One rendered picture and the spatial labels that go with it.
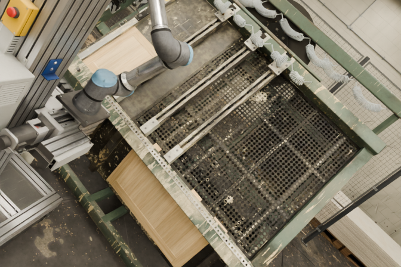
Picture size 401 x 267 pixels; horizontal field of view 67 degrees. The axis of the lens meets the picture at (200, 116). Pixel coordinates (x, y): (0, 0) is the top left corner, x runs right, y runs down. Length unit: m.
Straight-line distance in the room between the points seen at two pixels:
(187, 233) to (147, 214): 0.36
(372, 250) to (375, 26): 4.15
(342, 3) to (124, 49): 5.35
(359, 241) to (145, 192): 4.43
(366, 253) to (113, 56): 5.26
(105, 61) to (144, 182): 0.97
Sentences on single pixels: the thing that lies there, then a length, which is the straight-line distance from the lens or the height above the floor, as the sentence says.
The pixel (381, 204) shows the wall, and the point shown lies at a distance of 8.06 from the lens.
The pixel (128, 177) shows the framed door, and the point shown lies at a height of 0.43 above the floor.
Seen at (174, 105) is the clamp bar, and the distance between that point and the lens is 2.18.
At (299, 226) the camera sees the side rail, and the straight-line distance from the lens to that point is 2.14.
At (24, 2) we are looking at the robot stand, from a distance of 1.37.
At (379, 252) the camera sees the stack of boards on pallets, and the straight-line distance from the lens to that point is 6.31.
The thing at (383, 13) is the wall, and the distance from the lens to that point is 7.19.
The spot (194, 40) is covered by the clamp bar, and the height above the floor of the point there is 1.52.
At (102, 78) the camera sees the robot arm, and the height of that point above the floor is 1.26.
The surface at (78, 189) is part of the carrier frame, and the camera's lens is 2.59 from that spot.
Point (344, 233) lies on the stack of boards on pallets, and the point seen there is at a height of 0.30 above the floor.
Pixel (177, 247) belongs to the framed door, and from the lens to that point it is 2.48.
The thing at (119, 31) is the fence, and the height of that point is 1.19.
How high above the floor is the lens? 1.99
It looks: 21 degrees down
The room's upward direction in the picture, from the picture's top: 42 degrees clockwise
